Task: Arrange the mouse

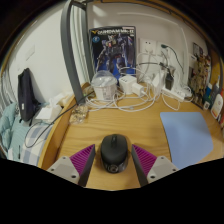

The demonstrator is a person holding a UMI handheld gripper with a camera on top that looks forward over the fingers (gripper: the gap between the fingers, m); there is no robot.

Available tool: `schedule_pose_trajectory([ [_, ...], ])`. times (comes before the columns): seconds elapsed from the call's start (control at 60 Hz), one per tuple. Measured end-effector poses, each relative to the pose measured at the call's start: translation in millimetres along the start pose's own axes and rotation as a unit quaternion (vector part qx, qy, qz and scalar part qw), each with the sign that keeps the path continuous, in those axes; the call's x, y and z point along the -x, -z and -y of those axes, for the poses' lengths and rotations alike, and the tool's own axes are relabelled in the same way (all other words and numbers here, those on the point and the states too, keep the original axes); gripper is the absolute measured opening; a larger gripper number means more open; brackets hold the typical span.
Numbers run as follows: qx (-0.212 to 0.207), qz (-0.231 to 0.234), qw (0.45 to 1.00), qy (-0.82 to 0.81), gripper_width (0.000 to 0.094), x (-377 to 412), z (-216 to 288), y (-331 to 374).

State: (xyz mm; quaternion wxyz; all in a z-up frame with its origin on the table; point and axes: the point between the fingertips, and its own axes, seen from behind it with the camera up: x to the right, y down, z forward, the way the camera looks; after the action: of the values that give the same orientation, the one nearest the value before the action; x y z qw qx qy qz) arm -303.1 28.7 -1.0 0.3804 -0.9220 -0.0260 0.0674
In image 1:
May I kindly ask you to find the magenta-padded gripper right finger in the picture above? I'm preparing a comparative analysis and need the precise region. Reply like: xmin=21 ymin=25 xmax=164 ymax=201
xmin=130 ymin=143 xmax=180 ymax=188

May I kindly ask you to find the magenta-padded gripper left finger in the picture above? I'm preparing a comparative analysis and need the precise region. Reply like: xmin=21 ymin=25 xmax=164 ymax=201
xmin=46 ymin=143 xmax=97 ymax=188

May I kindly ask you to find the black computer mouse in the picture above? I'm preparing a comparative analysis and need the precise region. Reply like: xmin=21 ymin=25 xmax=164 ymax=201
xmin=100 ymin=133 xmax=130 ymax=174

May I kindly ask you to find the blue mouse pad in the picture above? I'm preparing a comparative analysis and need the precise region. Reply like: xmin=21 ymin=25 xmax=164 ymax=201
xmin=159 ymin=111 xmax=214 ymax=170

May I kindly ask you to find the small clear plastic bag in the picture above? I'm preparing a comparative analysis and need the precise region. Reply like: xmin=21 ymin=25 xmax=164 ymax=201
xmin=68 ymin=103 xmax=89 ymax=126

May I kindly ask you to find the white tissue pack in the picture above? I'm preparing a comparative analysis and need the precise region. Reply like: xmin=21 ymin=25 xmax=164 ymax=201
xmin=34 ymin=103 xmax=63 ymax=123

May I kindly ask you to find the teal and checkered bedding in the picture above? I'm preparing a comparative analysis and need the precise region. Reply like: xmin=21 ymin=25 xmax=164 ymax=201
xmin=0 ymin=101 xmax=51 ymax=166

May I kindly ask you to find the white power strip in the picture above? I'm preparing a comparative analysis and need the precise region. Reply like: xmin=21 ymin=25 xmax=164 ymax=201
xmin=161 ymin=87 xmax=186 ymax=103

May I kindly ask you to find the black backpack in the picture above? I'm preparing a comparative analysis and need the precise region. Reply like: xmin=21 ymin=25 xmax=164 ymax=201
xmin=17 ymin=67 xmax=40 ymax=123

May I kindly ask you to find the white red-capped lotion bottle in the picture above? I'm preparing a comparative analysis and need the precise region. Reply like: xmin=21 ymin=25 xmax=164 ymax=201
xmin=209 ymin=88 xmax=224 ymax=120

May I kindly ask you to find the black plug adapter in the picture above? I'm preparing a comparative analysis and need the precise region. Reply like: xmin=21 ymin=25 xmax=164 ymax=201
xmin=164 ymin=71 xmax=175 ymax=91

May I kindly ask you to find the clear lidded plastic container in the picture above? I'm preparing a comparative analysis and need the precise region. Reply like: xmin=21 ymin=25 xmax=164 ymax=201
xmin=90 ymin=70 xmax=119 ymax=102

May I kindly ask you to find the white cube charger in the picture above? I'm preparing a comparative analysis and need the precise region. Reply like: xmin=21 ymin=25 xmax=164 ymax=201
xmin=118 ymin=75 xmax=138 ymax=95

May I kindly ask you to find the brown tree creature figurine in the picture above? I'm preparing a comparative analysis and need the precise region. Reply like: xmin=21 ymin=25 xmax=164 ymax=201
xmin=188 ymin=54 xmax=211 ymax=101

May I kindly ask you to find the robot model kit box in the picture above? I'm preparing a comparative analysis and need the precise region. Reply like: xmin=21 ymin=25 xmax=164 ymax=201
xmin=88 ymin=25 xmax=138 ymax=83

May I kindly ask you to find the thin black cable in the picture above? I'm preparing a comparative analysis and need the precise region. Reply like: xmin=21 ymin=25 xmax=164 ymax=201
xmin=23 ymin=91 xmax=96 ymax=149

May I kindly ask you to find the grey metal frame post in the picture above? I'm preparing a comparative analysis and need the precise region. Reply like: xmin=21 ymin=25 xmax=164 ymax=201
xmin=60 ymin=0 xmax=96 ymax=104

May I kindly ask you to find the white wall socket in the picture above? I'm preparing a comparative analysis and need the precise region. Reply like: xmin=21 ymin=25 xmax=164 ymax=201
xmin=138 ymin=37 xmax=158 ymax=56
xmin=155 ymin=41 xmax=172 ymax=58

